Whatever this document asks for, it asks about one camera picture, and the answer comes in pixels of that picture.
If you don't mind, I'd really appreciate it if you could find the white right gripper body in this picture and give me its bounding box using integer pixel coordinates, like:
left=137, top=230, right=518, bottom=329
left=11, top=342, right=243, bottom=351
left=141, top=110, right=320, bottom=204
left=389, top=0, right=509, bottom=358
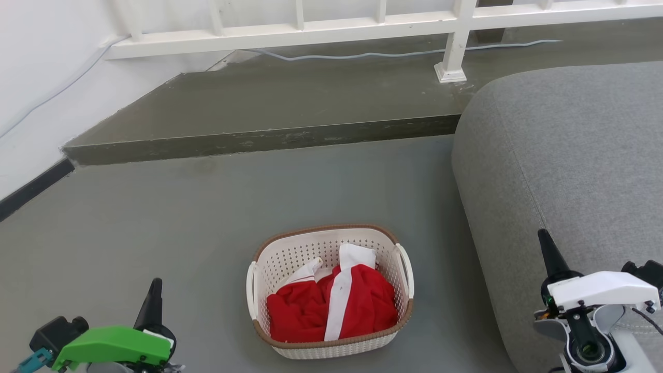
left=534, top=269, right=662, bottom=332

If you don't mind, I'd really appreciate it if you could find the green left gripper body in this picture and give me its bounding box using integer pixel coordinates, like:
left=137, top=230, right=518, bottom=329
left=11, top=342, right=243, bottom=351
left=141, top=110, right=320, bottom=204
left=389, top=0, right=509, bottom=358
left=51, top=324, right=178, bottom=373

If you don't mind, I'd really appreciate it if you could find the grey concrete step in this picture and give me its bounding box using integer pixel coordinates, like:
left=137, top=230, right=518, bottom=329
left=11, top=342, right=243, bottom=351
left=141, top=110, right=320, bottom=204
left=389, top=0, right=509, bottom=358
left=61, top=18, right=663, bottom=166

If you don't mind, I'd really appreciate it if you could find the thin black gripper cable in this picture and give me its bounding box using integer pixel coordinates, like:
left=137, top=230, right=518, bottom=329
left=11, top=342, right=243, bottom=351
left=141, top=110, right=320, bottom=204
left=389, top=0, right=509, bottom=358
left=631, top=306, right=663, bottom=336

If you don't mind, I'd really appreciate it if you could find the teal cable connector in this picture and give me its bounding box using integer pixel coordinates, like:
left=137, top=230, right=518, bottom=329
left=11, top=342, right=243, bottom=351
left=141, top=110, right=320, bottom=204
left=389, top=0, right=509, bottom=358
left=13, top=348, right=53, bottom=373

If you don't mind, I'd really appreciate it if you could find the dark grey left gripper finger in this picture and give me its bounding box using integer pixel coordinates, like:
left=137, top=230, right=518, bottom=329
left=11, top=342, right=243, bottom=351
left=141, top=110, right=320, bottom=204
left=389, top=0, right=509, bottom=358
left=133, top=278, right=165, bottom=331

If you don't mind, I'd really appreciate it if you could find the black baseboard strip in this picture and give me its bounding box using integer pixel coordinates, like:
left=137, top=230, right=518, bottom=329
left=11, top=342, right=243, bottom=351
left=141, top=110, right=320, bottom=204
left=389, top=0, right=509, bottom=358
left=0, top=157, right=76, bottom=222

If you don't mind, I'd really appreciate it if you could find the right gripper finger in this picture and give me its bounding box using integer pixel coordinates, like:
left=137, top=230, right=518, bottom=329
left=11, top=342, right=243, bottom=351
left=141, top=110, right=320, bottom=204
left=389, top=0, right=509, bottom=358
left=537, top=228, right=583, bottom=284

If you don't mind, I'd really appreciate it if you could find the thin pale cable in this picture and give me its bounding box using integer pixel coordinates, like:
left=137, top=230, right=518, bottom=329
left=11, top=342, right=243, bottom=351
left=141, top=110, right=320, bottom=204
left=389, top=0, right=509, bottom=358
left=0, top=35, right=563, bottom=140

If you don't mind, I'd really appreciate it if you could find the red and white garment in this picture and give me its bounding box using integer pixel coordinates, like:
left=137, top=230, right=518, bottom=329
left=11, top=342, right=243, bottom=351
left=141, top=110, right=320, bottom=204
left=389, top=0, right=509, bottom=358
left=266, top=242, right=399, bottom=343

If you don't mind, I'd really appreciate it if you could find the grey fabric sofa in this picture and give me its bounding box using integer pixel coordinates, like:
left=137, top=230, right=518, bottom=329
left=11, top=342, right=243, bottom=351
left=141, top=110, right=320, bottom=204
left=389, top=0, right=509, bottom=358
left=452, top=61, right=663, bottom=373

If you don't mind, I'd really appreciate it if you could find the cream perforated laundry basket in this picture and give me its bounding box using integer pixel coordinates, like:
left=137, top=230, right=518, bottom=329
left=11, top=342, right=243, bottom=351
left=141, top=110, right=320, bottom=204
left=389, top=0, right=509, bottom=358
left=246, top=224, right=415, bottom=360

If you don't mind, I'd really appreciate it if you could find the white wooden railing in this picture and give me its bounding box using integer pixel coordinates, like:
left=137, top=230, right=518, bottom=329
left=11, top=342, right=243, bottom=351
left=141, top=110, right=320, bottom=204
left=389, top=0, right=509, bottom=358
left=106, top=0, right=663, bottom=83

